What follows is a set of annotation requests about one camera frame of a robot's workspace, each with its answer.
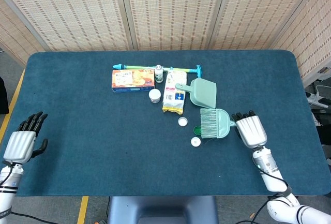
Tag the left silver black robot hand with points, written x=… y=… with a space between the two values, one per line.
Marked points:
x=20 y=145

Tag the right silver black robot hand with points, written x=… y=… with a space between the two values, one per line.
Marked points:
x=252 y=131

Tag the green bottle cap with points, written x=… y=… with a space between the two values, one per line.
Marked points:
x=197 y=131

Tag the white lid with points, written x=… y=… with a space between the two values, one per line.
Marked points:
x=196 y=141
x=182 y=121

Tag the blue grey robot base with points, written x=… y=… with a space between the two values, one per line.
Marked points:
x=163 y=211

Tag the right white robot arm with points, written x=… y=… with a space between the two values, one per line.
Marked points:
x=269 y=167

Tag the small white green bottle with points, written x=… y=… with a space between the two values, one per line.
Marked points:
x=159 y=75

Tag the black object beside table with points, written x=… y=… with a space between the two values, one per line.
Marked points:
x=3 y=97

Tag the green plastic dustpan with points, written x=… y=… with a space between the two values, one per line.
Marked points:
x=204 y=92

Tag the black equipment beside table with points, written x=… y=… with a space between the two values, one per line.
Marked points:
x=324 y=133

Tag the white device on floor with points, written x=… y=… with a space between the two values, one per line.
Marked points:
x=319 y=99

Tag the blue felt table cover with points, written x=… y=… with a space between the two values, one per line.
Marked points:
x=103 y=131

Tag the white and yellow snack bag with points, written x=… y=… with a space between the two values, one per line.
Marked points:
x=174 y=94

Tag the small white plastic jar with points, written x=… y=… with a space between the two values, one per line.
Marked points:
x=154 y=96

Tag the woven bamboo screen panel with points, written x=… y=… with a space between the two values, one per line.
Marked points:
x=258 y=12
x=72 y=12
x=310 y=37
x=173 y=12
x=15 y=37

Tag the orange and blue cookie box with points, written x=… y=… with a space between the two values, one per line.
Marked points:
x=132 y=80

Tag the teal green water pump toy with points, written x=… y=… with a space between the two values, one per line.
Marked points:
x=134 y=67

